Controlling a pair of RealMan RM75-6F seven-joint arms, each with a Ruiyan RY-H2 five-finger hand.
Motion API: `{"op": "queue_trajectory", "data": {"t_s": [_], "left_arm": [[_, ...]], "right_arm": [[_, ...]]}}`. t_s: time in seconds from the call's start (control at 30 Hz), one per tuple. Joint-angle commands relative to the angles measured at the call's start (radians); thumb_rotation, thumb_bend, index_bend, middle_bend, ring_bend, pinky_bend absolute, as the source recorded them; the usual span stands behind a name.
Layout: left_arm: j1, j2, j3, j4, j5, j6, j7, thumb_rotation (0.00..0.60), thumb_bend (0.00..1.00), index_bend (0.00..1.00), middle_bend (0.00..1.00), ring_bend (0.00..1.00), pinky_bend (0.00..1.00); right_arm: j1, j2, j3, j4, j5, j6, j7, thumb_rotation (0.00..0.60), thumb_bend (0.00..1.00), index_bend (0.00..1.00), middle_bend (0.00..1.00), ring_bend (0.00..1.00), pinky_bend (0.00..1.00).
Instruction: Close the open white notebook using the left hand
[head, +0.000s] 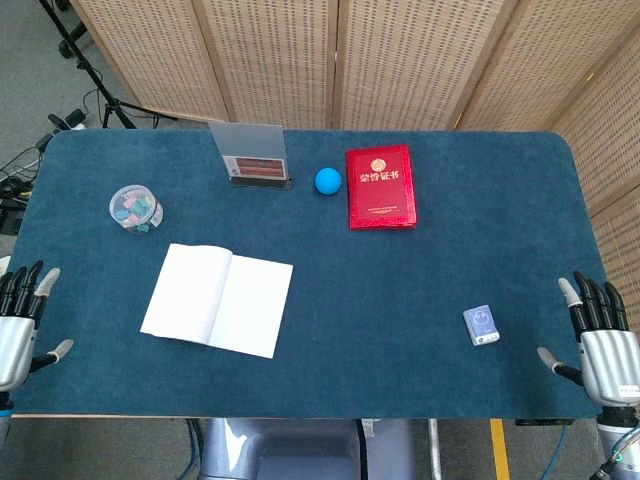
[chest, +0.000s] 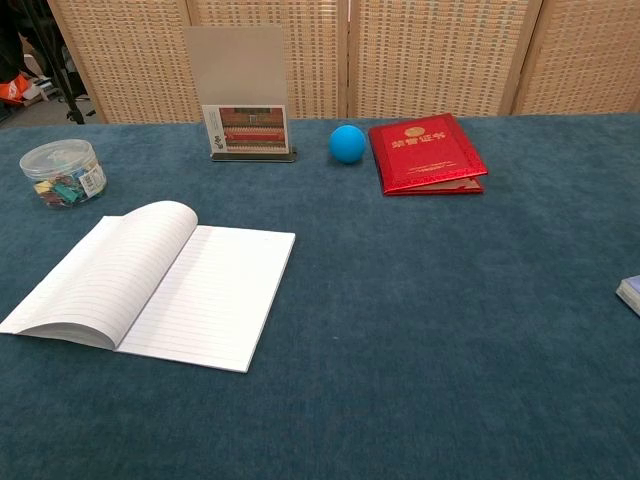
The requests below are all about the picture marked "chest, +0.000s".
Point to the white lined notebook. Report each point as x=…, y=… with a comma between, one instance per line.
x=165, y=290

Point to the blue ball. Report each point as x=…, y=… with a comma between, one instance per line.
x=347, y=144

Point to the small blue card box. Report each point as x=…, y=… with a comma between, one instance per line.
x=631, y=292

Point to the red certificate folder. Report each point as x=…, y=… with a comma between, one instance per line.
x=425, y=150

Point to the blue table cloth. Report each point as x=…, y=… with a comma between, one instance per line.
x=400, y=310

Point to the black tripod stand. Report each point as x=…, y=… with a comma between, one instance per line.
x=60, y=60

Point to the acrylic sign holder with card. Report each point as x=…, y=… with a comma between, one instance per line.
x=245, y=115

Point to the orange and white bag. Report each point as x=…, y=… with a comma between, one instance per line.
x=15, y=90

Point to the clear jar of binder clips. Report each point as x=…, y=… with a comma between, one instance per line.
x=62, y=175

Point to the woven folding screen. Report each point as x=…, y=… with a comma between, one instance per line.
x=350, y=50

